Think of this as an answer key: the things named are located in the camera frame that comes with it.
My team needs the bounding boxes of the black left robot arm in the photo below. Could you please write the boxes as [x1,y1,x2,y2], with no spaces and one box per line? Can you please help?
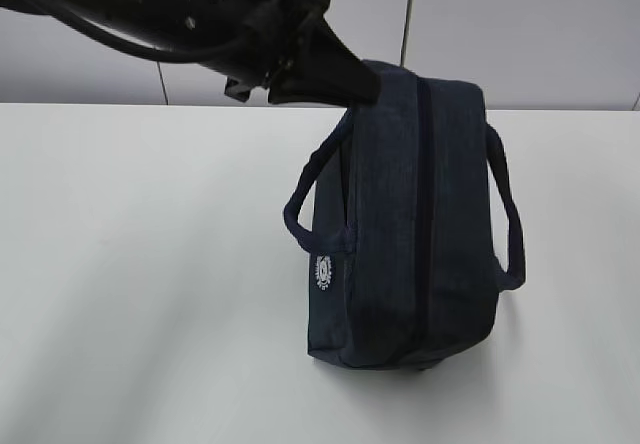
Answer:
[1,0,381,107]

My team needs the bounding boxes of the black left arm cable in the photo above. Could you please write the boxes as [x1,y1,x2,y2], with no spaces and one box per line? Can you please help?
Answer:
[0,0,261,65]

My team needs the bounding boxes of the dark navy lunch bag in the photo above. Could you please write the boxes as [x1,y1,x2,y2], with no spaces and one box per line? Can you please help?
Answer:
[283,61,526,370]

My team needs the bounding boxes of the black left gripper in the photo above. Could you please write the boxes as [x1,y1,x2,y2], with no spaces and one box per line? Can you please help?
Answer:
[189,0,381,105]

